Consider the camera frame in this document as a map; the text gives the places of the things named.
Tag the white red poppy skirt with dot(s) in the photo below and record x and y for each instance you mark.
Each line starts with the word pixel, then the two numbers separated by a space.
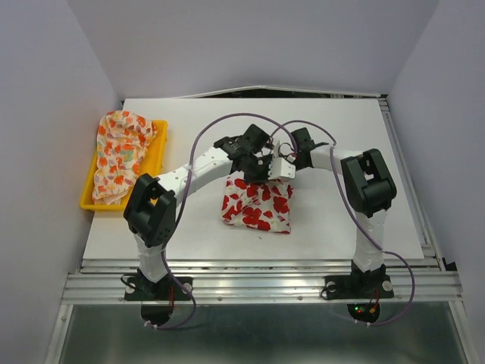
pixel 257 206

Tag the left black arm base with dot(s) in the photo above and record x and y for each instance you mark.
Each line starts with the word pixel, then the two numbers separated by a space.
pixel 138 289

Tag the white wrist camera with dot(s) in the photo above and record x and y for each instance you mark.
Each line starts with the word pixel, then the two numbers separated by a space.
pixel 280 169
pixel 282 149

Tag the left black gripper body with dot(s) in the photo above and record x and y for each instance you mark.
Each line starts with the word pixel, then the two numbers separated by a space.
pixel 258 170

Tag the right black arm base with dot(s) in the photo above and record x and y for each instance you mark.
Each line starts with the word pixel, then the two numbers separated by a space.
pixel 348 287

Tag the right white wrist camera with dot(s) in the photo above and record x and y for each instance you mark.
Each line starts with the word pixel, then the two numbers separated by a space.
pixel 282 149

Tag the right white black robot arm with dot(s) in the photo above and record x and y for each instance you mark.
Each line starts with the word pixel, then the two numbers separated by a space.
pixel 368 189

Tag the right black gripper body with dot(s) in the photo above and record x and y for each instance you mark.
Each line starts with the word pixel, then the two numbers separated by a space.
pixel 298 166

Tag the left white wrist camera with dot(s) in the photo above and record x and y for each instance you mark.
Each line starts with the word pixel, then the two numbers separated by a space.
pixel 280 169

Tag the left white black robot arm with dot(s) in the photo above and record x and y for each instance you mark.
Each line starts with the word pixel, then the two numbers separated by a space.
pixel 151 211

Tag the yellow plastic tray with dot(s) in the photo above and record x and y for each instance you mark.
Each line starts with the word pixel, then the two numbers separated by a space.
pixel 151 164

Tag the orange floral skirt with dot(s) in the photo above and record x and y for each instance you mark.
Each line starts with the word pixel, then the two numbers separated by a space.
pixel 121 145

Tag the aluminium frame rail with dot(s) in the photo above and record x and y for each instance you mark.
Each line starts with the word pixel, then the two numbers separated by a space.
pixel 259 281

